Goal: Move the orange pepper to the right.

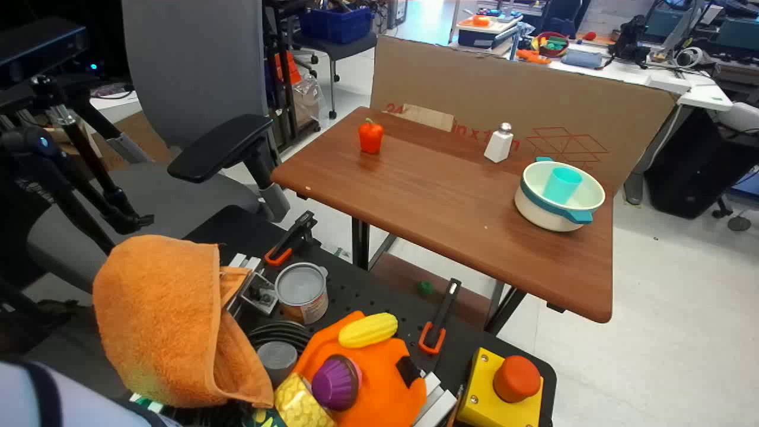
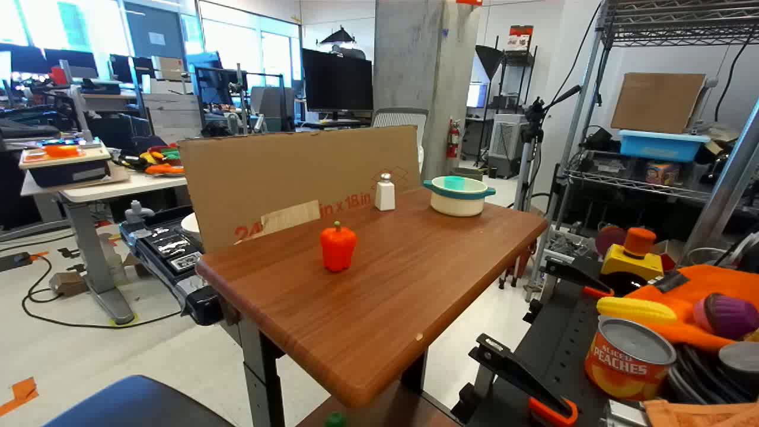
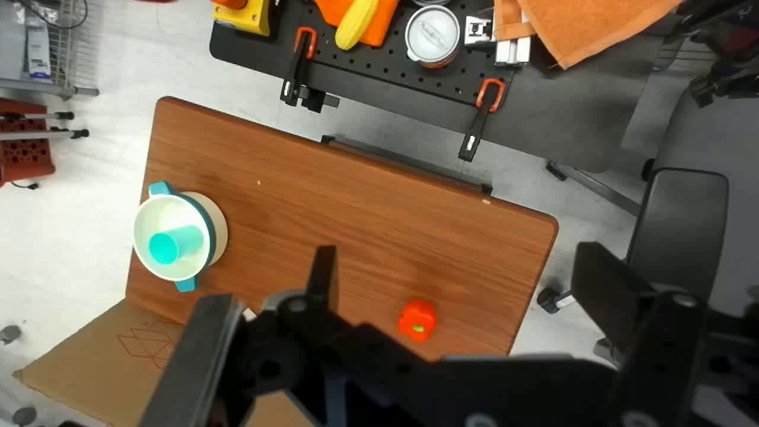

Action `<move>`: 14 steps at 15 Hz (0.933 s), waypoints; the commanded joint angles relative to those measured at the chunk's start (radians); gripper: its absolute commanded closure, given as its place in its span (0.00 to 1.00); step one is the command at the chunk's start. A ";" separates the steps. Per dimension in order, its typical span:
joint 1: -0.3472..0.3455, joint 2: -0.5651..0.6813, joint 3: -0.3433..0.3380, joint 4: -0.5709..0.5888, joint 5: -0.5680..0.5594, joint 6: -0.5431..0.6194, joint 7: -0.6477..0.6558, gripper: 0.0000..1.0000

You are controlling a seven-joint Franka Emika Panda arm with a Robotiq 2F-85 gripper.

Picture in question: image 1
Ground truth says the orange toy pepper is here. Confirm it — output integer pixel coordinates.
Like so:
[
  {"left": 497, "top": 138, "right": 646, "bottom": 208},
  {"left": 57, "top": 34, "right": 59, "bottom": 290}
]
[{"left": 356, "top": 117, "right": 386, "bottom": 157}]

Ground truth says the brown wooden table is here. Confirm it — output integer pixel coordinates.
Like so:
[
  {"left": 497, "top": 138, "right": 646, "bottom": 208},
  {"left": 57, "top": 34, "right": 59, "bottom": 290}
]
[{"left": 269, "top": 105, "right": 617, "bottom": 326}]

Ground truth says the clear measuring cup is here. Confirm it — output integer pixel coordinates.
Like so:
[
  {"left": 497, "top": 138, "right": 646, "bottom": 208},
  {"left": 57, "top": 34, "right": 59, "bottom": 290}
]
[{"left": 272, "top": 261, "right": 332, "bottom": 328}]

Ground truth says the yellow toy corn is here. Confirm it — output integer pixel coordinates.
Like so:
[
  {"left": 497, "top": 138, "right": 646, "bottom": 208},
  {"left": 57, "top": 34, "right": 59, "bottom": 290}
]
[{"left": 337, "top": 312, "right": 400, "bottom": 352}]

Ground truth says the white salt shaker bottle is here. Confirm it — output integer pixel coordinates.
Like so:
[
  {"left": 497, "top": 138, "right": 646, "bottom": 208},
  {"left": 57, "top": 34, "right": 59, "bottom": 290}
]
[{"left": 480, "top": 122, "right": 516, "bottom": 167}]

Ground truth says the white bowl with teal rim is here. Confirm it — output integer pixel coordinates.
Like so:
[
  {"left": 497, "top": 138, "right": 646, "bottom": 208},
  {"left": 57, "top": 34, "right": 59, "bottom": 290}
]
[{"left": 512, "top": 155, "right": 606, "bottom": 235}]

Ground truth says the orange plush toy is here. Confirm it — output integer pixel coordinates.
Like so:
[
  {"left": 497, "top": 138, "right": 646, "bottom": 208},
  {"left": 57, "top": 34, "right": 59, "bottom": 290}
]
[{"left": 291, "top": 312, "right": 429, "bottom": 427}]

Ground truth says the cardboard backdrop panel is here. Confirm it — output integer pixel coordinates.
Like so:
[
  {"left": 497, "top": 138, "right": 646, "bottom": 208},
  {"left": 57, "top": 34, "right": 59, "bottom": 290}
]
[{"left": 368, "top": 34, "right": 680, "bottom": 199}]

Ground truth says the purple toy cupcake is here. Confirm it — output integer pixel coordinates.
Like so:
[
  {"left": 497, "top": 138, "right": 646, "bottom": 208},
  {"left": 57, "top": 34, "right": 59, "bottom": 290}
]
[{"left": 310, "top": 353, "right": 363, "bottom": 412}]

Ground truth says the teal plastic cup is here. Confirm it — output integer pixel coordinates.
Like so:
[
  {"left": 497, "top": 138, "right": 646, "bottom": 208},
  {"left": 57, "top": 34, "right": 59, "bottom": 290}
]
[{"left": 543, "top": 163, "right": 586, "bottom": 205}]

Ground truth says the blue storage bin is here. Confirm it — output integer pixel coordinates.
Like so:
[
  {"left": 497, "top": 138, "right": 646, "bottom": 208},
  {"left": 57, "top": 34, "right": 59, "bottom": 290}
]
[{"left": 299, "top": 6, "right": 375, "bottom": 48}]

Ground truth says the yellow corn cob toy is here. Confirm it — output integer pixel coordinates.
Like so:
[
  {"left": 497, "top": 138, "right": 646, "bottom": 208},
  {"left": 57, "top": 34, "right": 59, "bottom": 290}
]
[{"left": 272, "top": 373, "right": 337, "bottom": 427}]

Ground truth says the yellow emergency stop box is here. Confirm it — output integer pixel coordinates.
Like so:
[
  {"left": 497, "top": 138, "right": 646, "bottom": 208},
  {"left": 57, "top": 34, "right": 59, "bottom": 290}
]
[{"left": 456, "top": 347, "right": 546, "bottom": 427}]

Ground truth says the orange towel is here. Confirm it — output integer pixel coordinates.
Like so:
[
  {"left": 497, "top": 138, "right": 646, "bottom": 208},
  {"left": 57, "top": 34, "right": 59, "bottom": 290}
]
[{"left": 89, "top": 233, "right": 275, "bottom": 411}]

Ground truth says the grey office chair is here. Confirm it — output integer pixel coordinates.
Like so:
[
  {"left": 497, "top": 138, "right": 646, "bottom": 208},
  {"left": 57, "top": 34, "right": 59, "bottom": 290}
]
[{"left": 23, "top": 0, "right": 291, "bottom": 293}]

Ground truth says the white cluttered desk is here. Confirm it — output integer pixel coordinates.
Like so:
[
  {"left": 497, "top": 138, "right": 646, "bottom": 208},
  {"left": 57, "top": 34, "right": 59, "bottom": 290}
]
[{"left": 452, "top": 8, "right": 734, "bottom": 114}]

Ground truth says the black bag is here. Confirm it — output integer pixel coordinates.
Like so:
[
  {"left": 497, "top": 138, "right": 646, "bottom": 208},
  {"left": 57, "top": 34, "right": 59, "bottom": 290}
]
[{"left": 642, "top": 106, "right": 748, "bottom": 221}]

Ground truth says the black clamp with orange handle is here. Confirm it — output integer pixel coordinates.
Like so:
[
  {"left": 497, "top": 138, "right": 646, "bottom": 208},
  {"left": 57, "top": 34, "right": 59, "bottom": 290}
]
[
  {"left": 262, "top": 208, "right": 320, "bottom": 271},
  {"left": 415, "top": 276, "right": 461, "bottom": 359}
]

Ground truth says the black camera tripod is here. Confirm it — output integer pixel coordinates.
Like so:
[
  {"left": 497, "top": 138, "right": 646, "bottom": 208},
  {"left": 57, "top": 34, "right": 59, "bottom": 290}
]
[{"left": 0, "top": 14, "right": 156, "bottom": 257}]

